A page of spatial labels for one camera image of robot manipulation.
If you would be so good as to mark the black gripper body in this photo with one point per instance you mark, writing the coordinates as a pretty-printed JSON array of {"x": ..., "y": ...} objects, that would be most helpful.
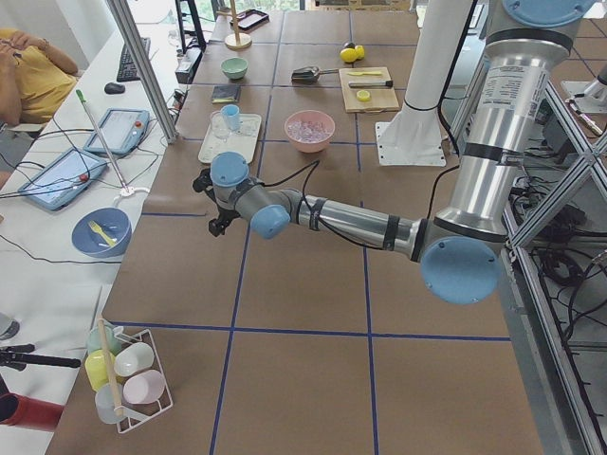
[{"x": 224, "y": 216}]

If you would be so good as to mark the black computer mouse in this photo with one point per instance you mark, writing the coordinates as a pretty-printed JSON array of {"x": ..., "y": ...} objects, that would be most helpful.
[{"x": 114, "y": 88}]

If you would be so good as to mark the near teach pendant tablet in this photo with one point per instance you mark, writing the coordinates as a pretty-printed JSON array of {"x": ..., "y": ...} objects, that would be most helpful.
[{"x": 66, "y": 177}]

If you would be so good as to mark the clear glass cup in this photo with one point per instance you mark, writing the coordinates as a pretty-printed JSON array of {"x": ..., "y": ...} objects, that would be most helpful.
[{"x": 219, "y": 127}]

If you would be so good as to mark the blue bowl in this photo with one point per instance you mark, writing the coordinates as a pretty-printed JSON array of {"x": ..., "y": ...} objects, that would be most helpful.
[{"x": 115, "y": 222}]

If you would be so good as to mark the metal ice scoop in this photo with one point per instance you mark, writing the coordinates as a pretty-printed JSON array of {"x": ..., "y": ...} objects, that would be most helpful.
[{"x": 310, "y": 74}]

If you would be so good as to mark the black tripod handle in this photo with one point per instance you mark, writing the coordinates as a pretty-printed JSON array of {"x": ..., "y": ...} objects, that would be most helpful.
[{"x": 19, "y": 356}]

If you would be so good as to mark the pink bowl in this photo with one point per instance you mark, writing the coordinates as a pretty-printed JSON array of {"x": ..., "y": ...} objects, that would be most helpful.
[{"x": 311, "y": 115}]

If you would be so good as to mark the translucent cup in rack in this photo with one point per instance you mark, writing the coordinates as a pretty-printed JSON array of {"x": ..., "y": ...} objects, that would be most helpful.
[{"x": 104, "y": 402}]

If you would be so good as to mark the green cup in rack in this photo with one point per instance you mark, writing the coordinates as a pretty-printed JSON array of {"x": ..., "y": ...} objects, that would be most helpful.
[{"x": 93, "y": 342}]

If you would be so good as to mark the green bowl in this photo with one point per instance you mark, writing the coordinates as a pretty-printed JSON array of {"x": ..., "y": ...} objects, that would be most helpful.
[{"x": 234, "y": 68}]

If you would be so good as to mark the wooden cutting board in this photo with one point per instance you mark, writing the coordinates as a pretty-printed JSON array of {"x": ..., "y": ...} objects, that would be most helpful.
[{"x": 383, "y": 100}]

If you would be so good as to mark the black handled knife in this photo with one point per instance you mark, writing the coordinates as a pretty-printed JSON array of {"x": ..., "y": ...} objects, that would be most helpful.
[{"x": 371, "y": 85}]

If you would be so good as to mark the dark sponge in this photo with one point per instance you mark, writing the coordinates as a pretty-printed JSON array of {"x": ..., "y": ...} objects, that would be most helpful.
[{"x": 226, "y": 93}]

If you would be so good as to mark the aluminium frame rail right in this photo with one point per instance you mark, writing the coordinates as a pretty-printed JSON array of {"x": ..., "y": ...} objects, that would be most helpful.
[{"x": 556, "y": 221}]

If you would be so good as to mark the white cup in rack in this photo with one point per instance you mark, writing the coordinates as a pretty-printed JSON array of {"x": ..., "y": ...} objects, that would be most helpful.
[{"x": 135, "y": 358}]

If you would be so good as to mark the yellow cup in rack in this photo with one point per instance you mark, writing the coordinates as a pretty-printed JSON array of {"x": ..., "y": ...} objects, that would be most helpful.
[{"x": 96, "y": 370}]

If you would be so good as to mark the far teach pendant tablet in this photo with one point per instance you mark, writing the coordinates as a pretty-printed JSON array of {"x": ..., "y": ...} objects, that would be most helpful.
[{"x": 124, "y": 129}]

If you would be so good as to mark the aluminium frame post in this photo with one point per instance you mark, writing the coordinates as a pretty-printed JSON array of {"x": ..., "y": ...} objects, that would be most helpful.
[{"x": 129, "y": 32}]

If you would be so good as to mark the wooden paper towel stand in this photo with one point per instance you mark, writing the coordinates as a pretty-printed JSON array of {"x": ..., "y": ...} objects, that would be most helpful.
[{"x": 237, "y": 40}]

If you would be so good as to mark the cream serving tray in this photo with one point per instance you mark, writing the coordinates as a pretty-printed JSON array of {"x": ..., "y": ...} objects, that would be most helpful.
[{"x": 243, "y": 141}]

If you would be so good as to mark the pink cup in rack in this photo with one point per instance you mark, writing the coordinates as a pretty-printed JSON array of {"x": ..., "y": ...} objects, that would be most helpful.
[{"x": 144, "y": 388}]

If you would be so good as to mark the dark tray at back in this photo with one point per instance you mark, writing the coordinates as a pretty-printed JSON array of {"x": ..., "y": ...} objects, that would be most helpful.
[{"x": 251, "y": 18}]

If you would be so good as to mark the person in yellow shirt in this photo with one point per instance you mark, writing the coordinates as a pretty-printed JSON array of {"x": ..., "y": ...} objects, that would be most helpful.
[{"x": 36, "y": 78}]

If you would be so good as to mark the white wire cup rack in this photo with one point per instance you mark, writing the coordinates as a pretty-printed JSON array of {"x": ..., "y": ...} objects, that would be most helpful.
[{"x": 136, "y": 415}]

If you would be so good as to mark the black keyboard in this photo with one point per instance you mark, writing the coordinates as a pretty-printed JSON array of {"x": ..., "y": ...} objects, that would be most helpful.
[{"x": 127, "y": 71}]

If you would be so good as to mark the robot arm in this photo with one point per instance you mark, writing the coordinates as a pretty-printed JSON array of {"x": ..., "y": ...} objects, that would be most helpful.
[
  {"x": 445, "y": 24},
  {"x": 457, "y": 248}
]

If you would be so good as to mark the yellow plastic fork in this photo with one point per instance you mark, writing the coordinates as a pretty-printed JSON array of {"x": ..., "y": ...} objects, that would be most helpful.
[{"x": 96, "y": 228}]

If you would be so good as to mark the red cylinder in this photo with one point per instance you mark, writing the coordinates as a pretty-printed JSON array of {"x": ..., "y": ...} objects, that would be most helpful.
[{"x": 25, "y": 412}]

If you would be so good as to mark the yellow lemon half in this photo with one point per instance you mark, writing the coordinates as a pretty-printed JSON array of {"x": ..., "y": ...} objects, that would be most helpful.
[{"x": 363, "y": 96}]

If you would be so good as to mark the green tipped metal rod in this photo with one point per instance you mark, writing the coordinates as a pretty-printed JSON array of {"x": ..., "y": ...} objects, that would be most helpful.
[{"x": 126, "y": 189}]

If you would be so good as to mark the yellow plastic knife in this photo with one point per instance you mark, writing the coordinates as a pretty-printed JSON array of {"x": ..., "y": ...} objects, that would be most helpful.
[{"x": 364, "y": 73}]

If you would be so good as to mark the clear fake ice cubes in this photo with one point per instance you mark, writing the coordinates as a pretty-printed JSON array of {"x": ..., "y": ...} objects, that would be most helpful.
[{"x": 306, "y": 131}]

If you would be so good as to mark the teach pendant tablet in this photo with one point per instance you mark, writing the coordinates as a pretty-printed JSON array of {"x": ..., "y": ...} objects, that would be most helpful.
[
  {"x": 124, "y": 129},
  {"x": 66, "y": 177}
]

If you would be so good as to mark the light blue cup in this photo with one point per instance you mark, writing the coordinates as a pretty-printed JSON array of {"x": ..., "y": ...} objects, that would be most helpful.
[{"x": 231, "y": 115}]

